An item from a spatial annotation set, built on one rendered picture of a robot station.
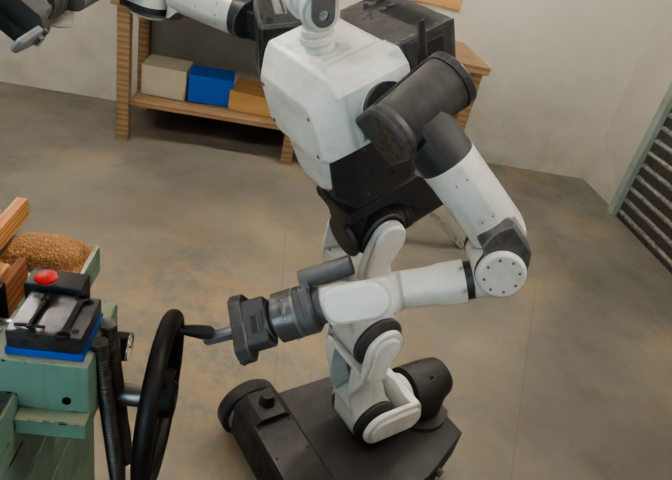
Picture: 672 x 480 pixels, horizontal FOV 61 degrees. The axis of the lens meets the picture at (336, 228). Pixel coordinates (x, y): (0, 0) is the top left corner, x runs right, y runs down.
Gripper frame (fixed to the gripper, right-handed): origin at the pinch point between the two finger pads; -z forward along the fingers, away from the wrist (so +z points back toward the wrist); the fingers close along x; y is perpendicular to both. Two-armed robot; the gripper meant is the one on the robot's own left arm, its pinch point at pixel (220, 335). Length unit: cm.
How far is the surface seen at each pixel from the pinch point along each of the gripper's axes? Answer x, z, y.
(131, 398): -8.7, -12.5, 9.1
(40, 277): 6.5, -13.4, 28.3
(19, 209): 31.4, -31.3, 11.6
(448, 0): 247, 105, -212
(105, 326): -0.9, -8.0, 21.8
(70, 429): -13.4, -15.4, 20.1
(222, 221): 110, -55, -158
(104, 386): -8.3, -11.1, 18.2
